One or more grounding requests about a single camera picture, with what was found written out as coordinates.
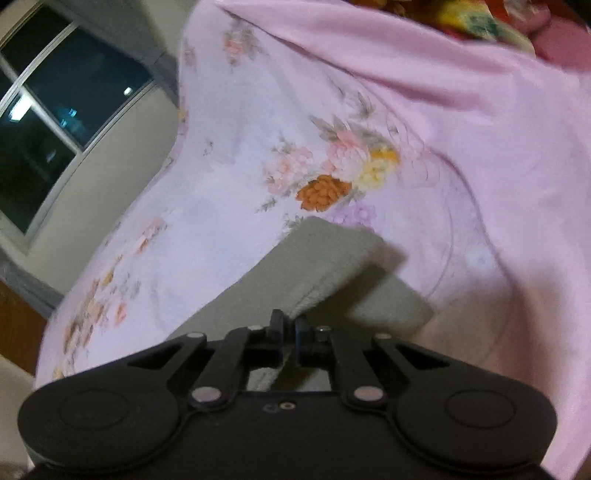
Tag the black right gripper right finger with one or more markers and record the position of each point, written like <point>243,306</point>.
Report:
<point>351,377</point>

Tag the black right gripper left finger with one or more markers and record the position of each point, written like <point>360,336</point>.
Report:
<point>230,361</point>

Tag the grey pants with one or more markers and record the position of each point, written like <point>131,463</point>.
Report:
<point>339,277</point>

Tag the brown wooden door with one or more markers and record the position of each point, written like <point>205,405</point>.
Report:
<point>21,331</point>

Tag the pink floral bed sheet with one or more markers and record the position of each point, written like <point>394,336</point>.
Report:
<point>471,161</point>

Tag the colourful red yellow blanket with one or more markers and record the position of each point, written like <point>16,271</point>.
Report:
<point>555,31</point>

